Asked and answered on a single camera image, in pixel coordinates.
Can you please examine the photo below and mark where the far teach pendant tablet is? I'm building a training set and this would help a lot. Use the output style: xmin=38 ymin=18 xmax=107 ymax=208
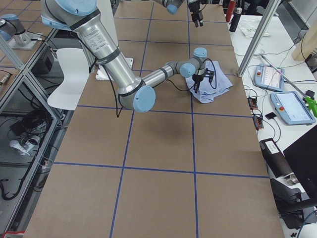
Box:
xmin=253 ymin=64 xmax=284 ymax=92

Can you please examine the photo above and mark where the aluminium frame post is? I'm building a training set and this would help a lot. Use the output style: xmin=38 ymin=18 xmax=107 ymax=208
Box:
xmin=237 ymin=0 xmax=280 ymax=77

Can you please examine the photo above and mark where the red water bottle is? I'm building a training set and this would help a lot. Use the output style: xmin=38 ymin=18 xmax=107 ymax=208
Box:
xmin=225 ymin=0 xmax=236 ymax=23

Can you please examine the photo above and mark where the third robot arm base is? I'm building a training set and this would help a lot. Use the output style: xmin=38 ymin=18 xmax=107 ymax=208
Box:
xmin=0 ymin=13 xmax=38 ymax=50

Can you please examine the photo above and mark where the white plastic bag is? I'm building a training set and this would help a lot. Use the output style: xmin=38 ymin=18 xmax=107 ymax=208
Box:
xmin=238 ymin=19 xmax=260 ymax=38

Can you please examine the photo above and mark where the near teach pendant tablet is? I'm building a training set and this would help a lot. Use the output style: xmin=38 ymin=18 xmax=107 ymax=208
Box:
xmin=270 ymin=91 xmax=316 ymax=125

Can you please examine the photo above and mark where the black monitor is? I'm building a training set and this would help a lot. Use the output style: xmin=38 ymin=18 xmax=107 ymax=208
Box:
xmin=283 ymin=126 xmax=317 ymax=198

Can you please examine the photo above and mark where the teach pendant tablet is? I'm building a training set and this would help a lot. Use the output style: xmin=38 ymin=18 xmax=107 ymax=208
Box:
xmin=253 ymin=64 xmax=284 ymax=92
xmin=270 ymin=91 xmax=316 ymax=125

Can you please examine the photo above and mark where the black water bottle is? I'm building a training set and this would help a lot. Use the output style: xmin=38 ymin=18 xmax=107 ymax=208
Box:
xmin=229 ymin=7 xmax=243 ymax=32

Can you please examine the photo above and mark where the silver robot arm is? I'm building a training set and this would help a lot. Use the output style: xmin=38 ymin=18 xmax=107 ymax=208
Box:
xmin=41 ymin=0 xmax=216 ymax=113
xmin=154 ymin=0 xmax=204 ymax=28

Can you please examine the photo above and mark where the white plastic chair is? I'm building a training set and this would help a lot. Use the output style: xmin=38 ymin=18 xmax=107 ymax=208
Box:
xmin=47 ymin=48 xmax=90 ymax=111

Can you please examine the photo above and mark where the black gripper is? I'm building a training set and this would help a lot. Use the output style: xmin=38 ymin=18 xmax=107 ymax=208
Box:
xmin=193 ymin=68 xmax=215 ymax=93
xmin=187 ymin=0 xmax=204 ymax=27

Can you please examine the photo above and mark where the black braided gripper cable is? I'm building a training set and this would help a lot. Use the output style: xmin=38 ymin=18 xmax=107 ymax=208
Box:
xmin=165 ymin=58 xmax=218 ymax=93

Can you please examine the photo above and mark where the electronics circuit board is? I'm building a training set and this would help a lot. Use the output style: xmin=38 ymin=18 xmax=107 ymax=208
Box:
xmin=247 ymin=97 xmax=264 ymax=131

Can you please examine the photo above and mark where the blue striped button shirt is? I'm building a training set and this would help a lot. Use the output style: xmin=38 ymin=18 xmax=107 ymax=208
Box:
xmin=186 ymin=60 xmax=233 ymax=104

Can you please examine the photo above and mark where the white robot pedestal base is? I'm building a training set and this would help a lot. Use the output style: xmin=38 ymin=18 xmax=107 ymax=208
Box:
xmin=97 ymin=0 xmax=134 ymax=84

